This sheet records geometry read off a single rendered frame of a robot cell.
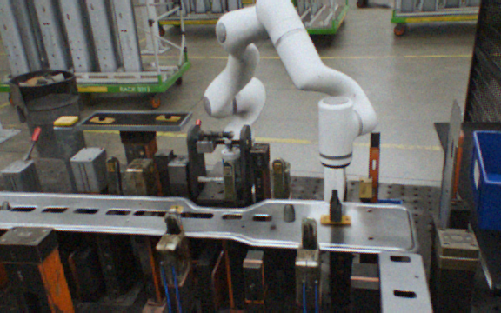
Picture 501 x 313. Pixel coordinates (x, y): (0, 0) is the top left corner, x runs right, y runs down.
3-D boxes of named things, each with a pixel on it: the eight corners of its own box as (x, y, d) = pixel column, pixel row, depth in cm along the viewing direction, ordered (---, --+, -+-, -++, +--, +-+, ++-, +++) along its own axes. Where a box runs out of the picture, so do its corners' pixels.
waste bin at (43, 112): (16, 170, 416) (-12, 85, 385) (58, 143, 462) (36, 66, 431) (70, 174, 402) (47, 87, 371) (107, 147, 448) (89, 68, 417)
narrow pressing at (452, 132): (444, 243, 122) (459, 112, 108) (437, 217, 133) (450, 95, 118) (447, 243, 122) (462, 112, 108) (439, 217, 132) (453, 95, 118)
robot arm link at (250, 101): (219, 140, 192) (209, 82, 181) (261, 127, 198) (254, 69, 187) (231, 151, 182) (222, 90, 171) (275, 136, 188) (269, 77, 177)
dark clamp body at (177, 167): (174, 267, 170) (157, 168, 153) (186, 244, 181) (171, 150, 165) (203, 269, 168) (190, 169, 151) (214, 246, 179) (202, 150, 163)
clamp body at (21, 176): (23, 263, 179) (-8, 173, 164) (41, 243, 189) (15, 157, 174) (48, 264, 177) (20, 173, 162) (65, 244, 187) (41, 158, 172)
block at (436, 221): (431, 336, 135) (439, 243, 122) (424, 304, 146) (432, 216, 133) (444, 338, 135) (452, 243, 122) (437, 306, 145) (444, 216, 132)
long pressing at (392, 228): (-81, 232, 148) (-83, 228, 147) (-23, 192, 168) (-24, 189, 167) (421, 257, 120) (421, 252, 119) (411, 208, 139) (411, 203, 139)
